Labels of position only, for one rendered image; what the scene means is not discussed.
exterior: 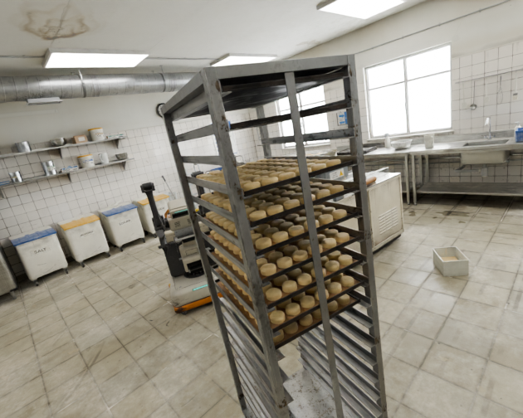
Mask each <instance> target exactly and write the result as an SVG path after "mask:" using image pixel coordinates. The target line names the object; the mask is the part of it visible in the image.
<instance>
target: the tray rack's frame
mask: <svg viewBox="0 0 523 418"><path fill-rule="evenodd" d="M346 66H348V67H349V77H348V78H345V79H343V84H344V93H345V99H348V98H352V106H353V108H350V109H346V116H347V124H348V128H354V131H355V137H354V138H351V139H349V147H350V156H357V157H358V165H355V166H353V167H352V172H353V180H354V182H360V192H356V193H355V194H354V195H355V204H356V206H357V207H361V208H363V216H362V217H360V218H358V219H357V220H358V228H359V231H363V232H364V233H365V241H362V242H360V251H361V254H364V255H367V259H368V263H367V264H365V265H362V268H363V275H365V276H367V277H369V285H368V286H367V287H365V288H364V291H365V296H367V297H369V298H371V301H372V306H370V307H369V308H367V315H368V316H369V317H371V318H372V319H373V320H374V326H373V327H371V328H369V335H371V336H372V337H374V338H375V343H376V345H374V346H373V347H371V353H373V354H374V355H375V356H376V357H377V361H378V363H377V364H375V365H374V366H373V371H375V372H376V373H377V374H379V381H378V382H376V383H375V384H374V387H375V388H377V389H378V390H379V391H380V395H381V397H380V398H379V399H378V400H377V401H376V403H377V404H378V405H379V406H380V407H381V408H382V412H383V414H382V415H381V416H379V417H378V418H388V412H387V402H386V393H385V384H384V367H383V358H382V348H381V339H380V330H379V312H378V303H377V294H376V284H375V275H374V258H373V249H372V240H371V230H370V221H369V204H368V194H367V185H366V176H365V167H364V150H363V140H362V131H361V122H360V112H359V95H358V86H357V77H356V68H355V58H354V54H348V55H338V56H321V57H311V58H301V59H292V60H283V61H265V62H255V63H246V64H236V65H227V66H209V67H203V68H202V69H201V70H200V71H199V72H198V73H197V74H196V75H195V76H194V77H193V78H192V79H191V80H190V81H189V82H188V83H187V84H186V85H185V86H184V87H182V88H181V89H180V90H179V91H178V92H177V93H176V94H175V95H174V96H173V97H172V98H171V99H170V100H168V101H167V102H166V103H165V104H164V105H163V106H162V107H161V108H162V111H163V114H172V113H173V112H174V111H175V110H177V109H178V108H180V107H181V106H183V105H185V104H186V103H188V102H189V101H190V100H191V99H193V98H194V97H196V96H197V95H199V94H200V93H202V92H203V91H205V94H206V98H207V102H208V108H209V113H210V116H211V120H212V124H213V131H214V134H215V139H216V142H217V146H218V152H219V157H220V160H221V164H222V171H223V175H224V178H225V183H226V186H227V193H228V197H229V201H230V204H231V208H232V215H233V219H234V223H235V227H236V230H237V237H238V241H239V245H240V249H241V252H242V259H243V263H244V267H245V271H246V275H247V282H248V285H249V289H250V293H251V297H252V303H253V308H254V311H255V315H256V319H257V326H258V329H259V333H260V337H261V344H262V347H263V352H264V355H265V359H266V365H267V370H268V373H269V377H270V381H271V388H272V392H273V396H274V399H275V403H276V410H277V414H278V418H290V416H289V412H288V408H287V406H289V407H290V409H291V410H292V412H293V413H294V415H295V416H296V418H352V417H351V416H350V415H349V413H348V412H347V411H346V410H345V409H344V408H343V407H342V402H341V396H340V385H339V379H338V373H337V368H336V362H335V351H334V345H333V339H332V333H331V327H330V317H329V311H328V305H327V299H326V293H325V282H324V277H323V271H322V265H321V259H320V248H319V242H318V236H317V231H316V225H315V214H314V208H313V202H312V196H311V190H310V180H309V174H308V168H307V162H306V156H305V146H304V140H303V134H302V128H301V117H300V111H299V105H298V100H297V94H296V83H295V78H296V77H303V76H310V75H323V74H329V73H331V72H334V71H336V70H340V69H342V68H345V67H346ZM282 79H285V81H286V91H287V96H288V102H289V107H290V113H291V123H292V128H293V134H294V140H295V146H296V156H297V161H298V167H299V172H300V178H301V188H302V193H303V199H304V204H305V214H306V220H307V225H308V232H309V237H310V247H311V253H312V258H313V264H314V269H315V279H316V285H317V290H318V296H319V301H320V311H321V317H322V323H323V329H324V334H325V344H326V350H327V355H328V361H329V366H330V376H331V382H332V387H333V393H334V397H333V396H332V395H331V394H330V393H329V392H328V391H327V390H326V389H325V388H324V387H323V386H322V385H321V384H320V383H319V382H318V381H317V380H316V379H315V378H314V377H313V376H312V375H311V374H310V372H309V371H308V370H306V369H305V368H302V369H300V370H298V371H297V372H295V373H293V374H291V375H290V376H289V378H290V380H288V381H286V382H284V383H283V384H282V380H281V374H280V369H279V365H278V361H277V357H276V349H275V346H274V342H273V337H272V333H271V326H270V322H269V318H268V314H267V310H266V303H265V299H264V294H263V290H262V283H261V279H260V275H259V271H258V267H257V260H256V256H255V251H254V248H253V244H252V236H251V232H250V228H249V224H248V220H247V213H246V208H245V205H244V201H243V196H242V189H241V185H240V181H239V177H238V173H237V165H236V162H235V158H234V153H233V150H232V142H231V138H230V134H229V130H228V126H227V119H226V115H225V110H224V107H223V102H222V96H221V91H220V87H219V83H218V81H219V80H220V84H221V88H222V86H228V85H241V84H248V83H255V82H263V81H269V80H282ZM283 386H284V387H285V388H286V390H287V391H288V392H289V393H290V395H291V396H292V398H293V399H294V401H292V402H291V403H289V404H288V405H287V404H286V397H285V392H284V388H283Z"/></svg>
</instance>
